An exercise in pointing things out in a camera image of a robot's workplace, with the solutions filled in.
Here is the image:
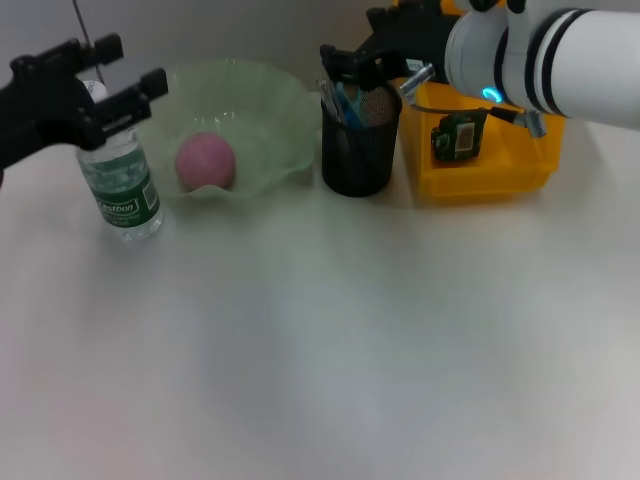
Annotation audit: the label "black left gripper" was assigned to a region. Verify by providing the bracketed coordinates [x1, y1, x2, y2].
[0, 32, 170, 174]

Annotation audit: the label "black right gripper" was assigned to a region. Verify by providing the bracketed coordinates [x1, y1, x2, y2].
[319, 3, 459, 92]

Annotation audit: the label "blue scissors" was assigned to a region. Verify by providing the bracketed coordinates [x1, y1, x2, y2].
[335, 82, 369, 129]

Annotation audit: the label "grey clear pen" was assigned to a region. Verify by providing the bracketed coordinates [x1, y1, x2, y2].
[315, 74, 349, 125]

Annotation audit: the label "clear green-label water bottle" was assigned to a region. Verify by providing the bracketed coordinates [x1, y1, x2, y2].
[75, 79, 165, 244]

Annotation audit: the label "pink peach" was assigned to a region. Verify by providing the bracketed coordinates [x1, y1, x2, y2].
[174, 131, 237, 191]

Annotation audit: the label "green plastic wrapper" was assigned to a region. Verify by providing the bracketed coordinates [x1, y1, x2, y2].
[430, 109, 487, 162]

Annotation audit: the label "black mesh pen holder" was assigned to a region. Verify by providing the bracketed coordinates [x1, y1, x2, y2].
[319, 79, 404, 198]

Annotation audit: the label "translucent green fruit plate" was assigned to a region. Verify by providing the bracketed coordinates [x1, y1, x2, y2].
[134, 58, 322, 202]

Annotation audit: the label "yellow plastic bin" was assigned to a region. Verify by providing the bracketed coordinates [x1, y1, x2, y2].
[394, 0, 567, 204]

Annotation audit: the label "thin dark camera cable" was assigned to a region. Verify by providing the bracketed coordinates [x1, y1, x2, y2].
[72, 0, 94, 49]

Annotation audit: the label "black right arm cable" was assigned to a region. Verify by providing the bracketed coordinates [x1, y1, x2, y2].
[398, 62, 549, 139]

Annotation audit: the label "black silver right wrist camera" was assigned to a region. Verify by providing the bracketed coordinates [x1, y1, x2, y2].
[452, 0, 531, 16]

